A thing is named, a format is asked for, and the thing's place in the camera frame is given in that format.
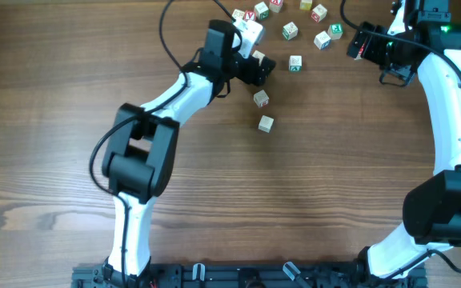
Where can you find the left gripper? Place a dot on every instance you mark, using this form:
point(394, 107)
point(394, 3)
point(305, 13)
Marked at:
point(252, 70)

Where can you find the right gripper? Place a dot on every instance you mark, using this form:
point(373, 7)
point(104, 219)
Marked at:
point(376, 38)

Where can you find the blue H wooden block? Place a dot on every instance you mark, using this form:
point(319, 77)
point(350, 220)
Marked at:
point(259, 55)

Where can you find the red edged wooden block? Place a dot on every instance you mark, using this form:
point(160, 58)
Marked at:
point(261, 98)

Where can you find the plain number 2 block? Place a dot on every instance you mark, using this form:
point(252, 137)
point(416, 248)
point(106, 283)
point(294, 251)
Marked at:
point(265, 124)

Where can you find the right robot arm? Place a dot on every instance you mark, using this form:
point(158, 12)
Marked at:
point(421, 43)

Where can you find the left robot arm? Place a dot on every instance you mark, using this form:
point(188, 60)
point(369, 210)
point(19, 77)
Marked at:
point(139, 157)

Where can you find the red M wooden block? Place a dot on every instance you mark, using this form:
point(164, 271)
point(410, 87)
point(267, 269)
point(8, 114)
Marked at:
point(359, 55)

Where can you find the green A wooden block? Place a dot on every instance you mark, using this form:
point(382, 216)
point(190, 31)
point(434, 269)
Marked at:
point(295, 63)

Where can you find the green P wooden block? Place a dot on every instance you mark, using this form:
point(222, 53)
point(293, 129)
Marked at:
point(290, 30)

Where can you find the green F wooden block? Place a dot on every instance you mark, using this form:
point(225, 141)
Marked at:
point(335, 31)

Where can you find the red A wooden block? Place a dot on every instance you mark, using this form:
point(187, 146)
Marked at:
point(249, 15)

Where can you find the green letter block top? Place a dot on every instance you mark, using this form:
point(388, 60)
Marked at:
point(261, 11)

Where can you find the green N wooden block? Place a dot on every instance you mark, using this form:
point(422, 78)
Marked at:
point(238, 14)

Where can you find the blue edged wooden block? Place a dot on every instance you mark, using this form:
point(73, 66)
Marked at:
point(322, 40)

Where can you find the red X wooden block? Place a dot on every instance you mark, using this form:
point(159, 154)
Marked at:
point(275, 5)

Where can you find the red O wooden block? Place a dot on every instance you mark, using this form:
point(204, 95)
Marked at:
point(319, 13)

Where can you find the yellow wooden block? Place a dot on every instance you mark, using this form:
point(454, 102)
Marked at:
point(305, 4)

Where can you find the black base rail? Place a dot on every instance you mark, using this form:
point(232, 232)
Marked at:
point(325, 274)

